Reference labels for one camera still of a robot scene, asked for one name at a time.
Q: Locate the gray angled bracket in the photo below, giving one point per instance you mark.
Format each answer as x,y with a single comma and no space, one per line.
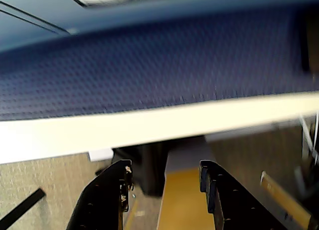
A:
301,182

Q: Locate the white board edge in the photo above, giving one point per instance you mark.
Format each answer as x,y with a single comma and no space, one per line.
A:
99,132

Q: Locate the white metal leg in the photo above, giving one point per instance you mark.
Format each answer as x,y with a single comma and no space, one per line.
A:
309,140

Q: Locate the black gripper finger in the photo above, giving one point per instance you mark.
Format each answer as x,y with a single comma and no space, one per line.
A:
231,202
102,197

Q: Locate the yellow wooden cabinet box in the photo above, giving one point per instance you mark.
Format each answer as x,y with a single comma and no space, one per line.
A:
184,202

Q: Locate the black upright object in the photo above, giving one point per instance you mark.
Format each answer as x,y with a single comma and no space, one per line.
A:
310,45

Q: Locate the light blue cabinet panel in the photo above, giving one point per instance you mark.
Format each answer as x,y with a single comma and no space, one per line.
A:
30,5

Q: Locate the black flat strip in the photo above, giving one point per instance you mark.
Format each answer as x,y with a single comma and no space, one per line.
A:
22,207

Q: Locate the blue woven fabric panel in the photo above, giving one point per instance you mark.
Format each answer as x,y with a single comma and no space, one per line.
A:
149,65

